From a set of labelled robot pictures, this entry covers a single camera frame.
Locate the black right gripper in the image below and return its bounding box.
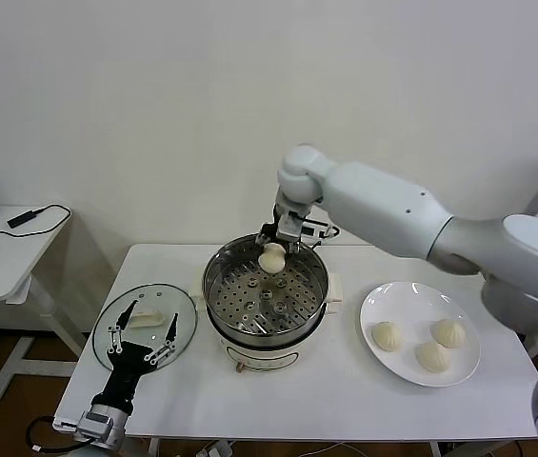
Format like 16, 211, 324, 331
257, 202, 312, 254

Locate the glass lid with white handle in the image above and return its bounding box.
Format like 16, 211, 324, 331
91, 284, 198, 377

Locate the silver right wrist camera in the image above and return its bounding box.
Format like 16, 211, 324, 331
297, 218, 341, 242

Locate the black adapter dongle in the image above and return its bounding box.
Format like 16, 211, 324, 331
7, 208, 45, 229

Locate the black dongle cable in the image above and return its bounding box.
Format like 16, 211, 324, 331
0, 204, 72, 237

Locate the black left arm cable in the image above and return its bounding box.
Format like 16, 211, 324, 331
26, 416, 79, 453

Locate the white steamed baozi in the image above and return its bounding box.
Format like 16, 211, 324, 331
371, 321, 402, 352
257, 242, 288, 273
429, 318, 467, 348
413, 341, 451, 373

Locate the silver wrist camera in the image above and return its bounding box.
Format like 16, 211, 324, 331
297, 218, 341, 242
52, 411, 112, 437

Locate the white oval plate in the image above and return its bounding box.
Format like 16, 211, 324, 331
358, 281, 482, 387

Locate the white electric cooker pot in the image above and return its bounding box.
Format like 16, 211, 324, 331
189, 273, 345, 375

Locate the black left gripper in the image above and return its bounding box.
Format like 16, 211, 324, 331
93, 298, 180, 416

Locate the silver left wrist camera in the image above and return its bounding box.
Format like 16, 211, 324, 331
52, 411, 112, 437

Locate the white side desk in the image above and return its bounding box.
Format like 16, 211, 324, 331
0, 205, 89, 404

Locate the white power strip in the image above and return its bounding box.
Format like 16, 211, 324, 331
200, 440, 232, 457

